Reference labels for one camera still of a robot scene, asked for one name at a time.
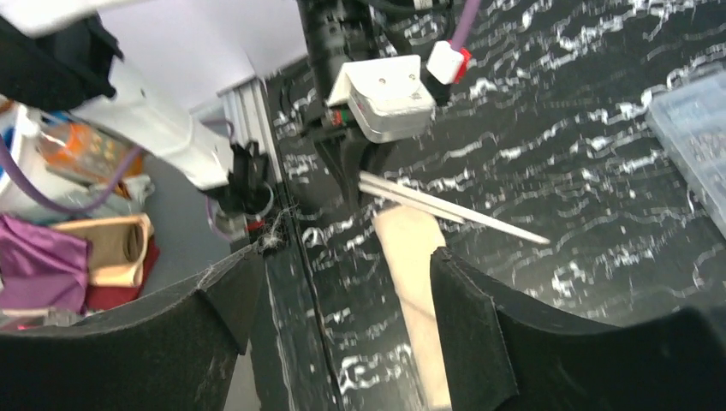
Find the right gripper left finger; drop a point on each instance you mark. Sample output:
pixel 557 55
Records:
pixel 174 349

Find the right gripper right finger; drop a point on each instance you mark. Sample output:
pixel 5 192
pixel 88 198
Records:
pixel 505 350

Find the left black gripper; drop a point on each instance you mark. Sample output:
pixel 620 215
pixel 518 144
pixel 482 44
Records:
pixel 338 32

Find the beige cloth napkin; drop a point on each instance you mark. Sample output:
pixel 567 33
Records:
pixel 408 238

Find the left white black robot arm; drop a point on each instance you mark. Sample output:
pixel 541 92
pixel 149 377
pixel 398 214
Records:
pixel 57 56

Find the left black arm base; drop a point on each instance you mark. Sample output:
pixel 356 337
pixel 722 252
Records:
pixel 242 205

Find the beige and red cloth pile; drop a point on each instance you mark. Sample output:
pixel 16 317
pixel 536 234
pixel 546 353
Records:
pixel 122 255

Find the purple cloth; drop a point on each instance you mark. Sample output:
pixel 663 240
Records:
pixel 42 268

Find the clear plastic screw box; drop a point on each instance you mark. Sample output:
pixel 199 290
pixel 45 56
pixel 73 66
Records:
pixel 689 122

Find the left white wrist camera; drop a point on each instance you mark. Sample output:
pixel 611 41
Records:
pixel 388 100

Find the aluminium frame rail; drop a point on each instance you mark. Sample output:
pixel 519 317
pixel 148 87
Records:
pixel 246 106

